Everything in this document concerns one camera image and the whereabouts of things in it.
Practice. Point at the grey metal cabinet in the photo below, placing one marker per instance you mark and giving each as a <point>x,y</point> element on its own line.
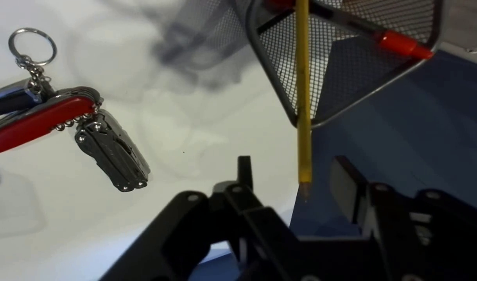
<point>466,26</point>

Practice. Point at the black mesh basket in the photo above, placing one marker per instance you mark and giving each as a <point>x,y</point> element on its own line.
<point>347,73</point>

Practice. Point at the red capped pen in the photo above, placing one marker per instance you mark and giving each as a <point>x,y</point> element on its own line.
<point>398,45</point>

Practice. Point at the yellow pencil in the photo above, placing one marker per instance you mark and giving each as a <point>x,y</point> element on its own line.
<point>303,79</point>

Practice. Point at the red pocket knife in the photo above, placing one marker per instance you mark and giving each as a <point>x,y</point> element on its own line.
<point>34,123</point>

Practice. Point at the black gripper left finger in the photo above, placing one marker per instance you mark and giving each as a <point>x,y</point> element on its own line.
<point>211,240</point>

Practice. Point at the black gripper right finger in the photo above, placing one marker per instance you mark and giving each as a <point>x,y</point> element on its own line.
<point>430,240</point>

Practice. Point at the dark blue mat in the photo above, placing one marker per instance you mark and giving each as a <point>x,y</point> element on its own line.
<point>403,141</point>

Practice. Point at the silver blue pocket tool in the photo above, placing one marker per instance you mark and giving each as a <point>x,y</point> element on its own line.
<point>7,101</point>

